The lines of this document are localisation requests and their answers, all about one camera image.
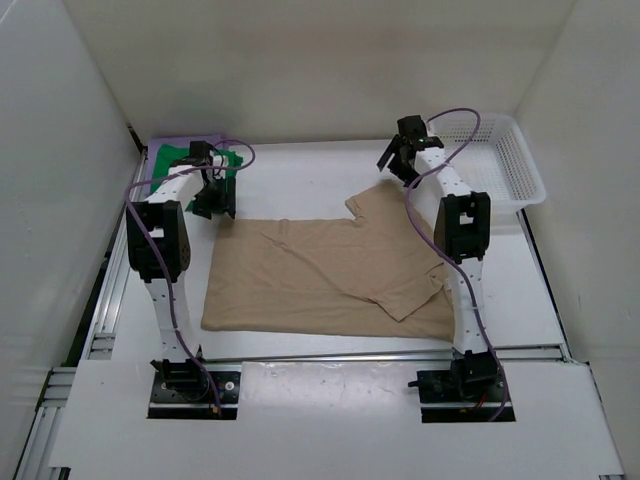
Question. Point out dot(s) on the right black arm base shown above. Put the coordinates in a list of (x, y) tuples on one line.
[(471, 390)]

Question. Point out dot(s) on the purple t shirt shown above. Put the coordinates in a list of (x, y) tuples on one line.
[(178, 141)]

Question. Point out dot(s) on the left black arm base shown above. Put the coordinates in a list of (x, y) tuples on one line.
[(181, 391)]

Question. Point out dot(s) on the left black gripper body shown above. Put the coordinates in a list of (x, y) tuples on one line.
[(213, 197)]

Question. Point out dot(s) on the beige t shirt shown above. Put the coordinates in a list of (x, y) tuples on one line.
[(367, 275)]

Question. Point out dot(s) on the green t shirt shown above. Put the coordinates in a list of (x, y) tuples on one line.
[(179, 183)]

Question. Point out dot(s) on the aluminium frame rail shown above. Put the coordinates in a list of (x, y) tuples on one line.
[(57, 223)]

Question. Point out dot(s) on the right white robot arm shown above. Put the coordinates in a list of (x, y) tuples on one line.
[(461, 234)]

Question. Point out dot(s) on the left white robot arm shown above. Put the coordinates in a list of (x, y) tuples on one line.
[(159, 251)]

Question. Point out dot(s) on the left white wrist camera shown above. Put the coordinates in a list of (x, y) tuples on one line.
[(226, 162)]

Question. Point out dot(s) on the white plastic basket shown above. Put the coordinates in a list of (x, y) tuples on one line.
[(495, 159)]

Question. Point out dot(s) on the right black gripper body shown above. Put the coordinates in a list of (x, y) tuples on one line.
[(401, 170)]

